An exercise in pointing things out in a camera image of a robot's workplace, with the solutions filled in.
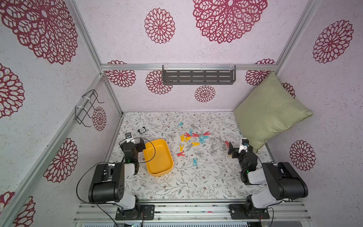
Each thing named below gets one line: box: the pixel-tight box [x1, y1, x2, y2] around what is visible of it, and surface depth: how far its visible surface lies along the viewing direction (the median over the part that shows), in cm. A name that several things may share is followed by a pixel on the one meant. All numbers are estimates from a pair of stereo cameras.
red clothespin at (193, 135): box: [184, 132, 200, 137], surface depth 108 cm
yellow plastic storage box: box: [143, 139, 175, 177], surface depth 94 cm
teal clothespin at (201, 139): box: [198, 135, 210, 145], surface depth 105 cm
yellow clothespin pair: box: [180, 134, 192, 143], surface depth 105 cm
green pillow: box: [233, 71, 313, 154], surface depth 87 cm
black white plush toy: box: [137, 126, 147, 134], surface depth 108 cm
